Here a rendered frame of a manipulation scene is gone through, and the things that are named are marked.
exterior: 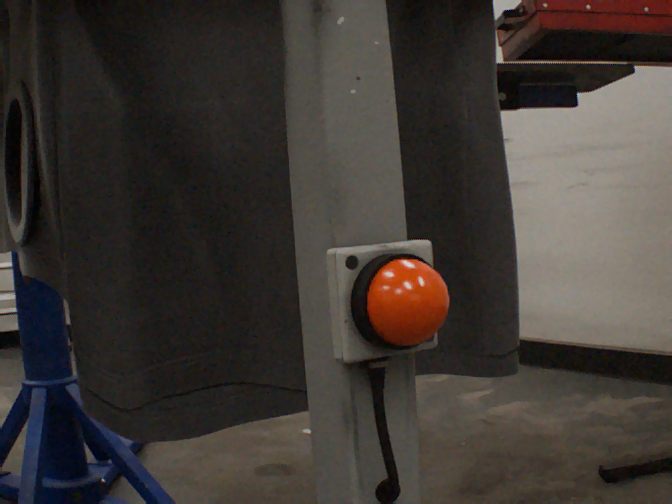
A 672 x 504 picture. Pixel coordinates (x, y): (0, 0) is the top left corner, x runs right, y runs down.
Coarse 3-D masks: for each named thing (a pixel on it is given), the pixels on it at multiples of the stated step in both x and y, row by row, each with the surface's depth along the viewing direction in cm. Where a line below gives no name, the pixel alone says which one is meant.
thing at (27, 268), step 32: (0, 0) 80; (32, 0) 64; (0, 32) 81; (32, 32) 64; (0, 64) 85; (32, 64) 64; (0, 96) 86; (32, 96) 65; (0, 128) 87; (32, 128) 64; (0, 160) 90; (32, 160) 63; (0, 192) 93; (32, 192) 64; (0, 224) 94; (32, 224) 68; (32, 256) 69; (64, 288) 68
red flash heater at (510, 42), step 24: (528, 0) 169; (552, 0) 164; (576, 0) 163; (600, 0) 163; (624, 0) 163; (648, 0) 163; (528, 24) 174; (552, 24) 164; (576, 24) 164; (600, 24) 164; (624, 24) 164; (648, 24) 164; (504, 48) 204; (528, 48) 188; (552, 48) 196; (576, 48) 196; (600, 48) 195; (624, 48) 194; (648, 48) 193
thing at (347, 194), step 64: (320, 0) 40; (384, 0) 41; (320, 64) 40; (384, 64) 41; (320, 128) 40; (384, 128) 41; (320, 192) 41; (384, 192) 41; (320, 256) 41; (320, 320) 42; (320, 384) 42; (384, 384) 41; (320, 448) 43
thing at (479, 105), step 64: (64, 0) 61; (128, 0) 64; (192, 0) 66; (256, 0) 69; (448, 0) 79; (64, 64) 61; (128, 64) 65; (192, 64) 66; (256, 64) 69; (448, 64) 80; (64, 128) 61; (128, 128) 65; (192, 128) 67; (256, 128) 69; (448, 128) 79; (64, 192) 62; (128, 192) 65; (192, 192) 68; (256, 192) 70; (448, 192) 80; (64, 256) 63; (128, 256) 65; (192, 256) 68; (256, 256) 70; (448, 256) 80; (512, 256) 82; (128, 320) 65; (192, 320) 68; (256, 320) 70; (448, 320) 81; (512, 320) 82; (128, 384) 65; (192, 384) 68; (256, 384) 70
